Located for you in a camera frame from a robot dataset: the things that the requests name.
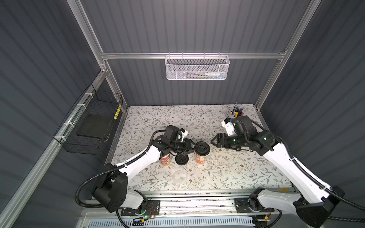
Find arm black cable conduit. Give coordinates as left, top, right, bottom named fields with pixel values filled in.
left=75, top=129, right=167, bottom=228
left=248, top=118, right=365, bottom=223

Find floral patterned table mat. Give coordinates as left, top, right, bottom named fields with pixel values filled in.
left=112, top=104, right=291, bottom=192

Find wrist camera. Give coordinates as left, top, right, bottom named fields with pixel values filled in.
left=163, top=125, right=188, bottom=143
left=221, top=116, right=253, bottom=136

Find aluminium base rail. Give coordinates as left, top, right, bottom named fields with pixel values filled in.
left=76, top=192, right=308, bottom=228

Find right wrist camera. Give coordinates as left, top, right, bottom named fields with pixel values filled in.
left=221, top=116, right=253, bottom=136

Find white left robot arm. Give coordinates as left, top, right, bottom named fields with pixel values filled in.
left=92, top=136, right=198, bottom=214

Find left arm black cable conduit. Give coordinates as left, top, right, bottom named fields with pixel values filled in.
left=75, top=129, right=167, bottom=228

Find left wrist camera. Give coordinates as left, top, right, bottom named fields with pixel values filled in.
left=163, top=125, right=188, bottom=143

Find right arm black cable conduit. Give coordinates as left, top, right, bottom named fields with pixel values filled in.
left=248, top=118, right=365, bottom=223

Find pens in pink cup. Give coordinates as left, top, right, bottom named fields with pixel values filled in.
left=232, top=103, right=244, bottom=118

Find black pad in basket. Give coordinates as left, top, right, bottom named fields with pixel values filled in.
left=77, top=115, right=114, bottom=139

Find pens in white basket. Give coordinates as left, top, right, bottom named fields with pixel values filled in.
left=182, top=72, right=226, bottom=80

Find paper milk tea cup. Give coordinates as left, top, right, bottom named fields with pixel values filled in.
left=195, top=154, right=205, bottom=165
left=160, top=154, right=171, bottom=166

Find black wire wall basket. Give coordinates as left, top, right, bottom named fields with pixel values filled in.
left=54, top=85, right=123, bottom=156

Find white wire mesh basket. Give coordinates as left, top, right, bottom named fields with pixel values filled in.
left=164, top=54, right=230, bottom=81

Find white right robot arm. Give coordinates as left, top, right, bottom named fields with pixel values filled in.
left=211, top=130, right=339, bottom=228

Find yellow tag on basket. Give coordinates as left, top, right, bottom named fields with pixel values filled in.
left=113, top=105, right=122, bottom=120

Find black cup lid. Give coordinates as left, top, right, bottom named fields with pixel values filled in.
left=194, top=141, right=210, bottom=157
left=175, top=155, right=189, bottom=166

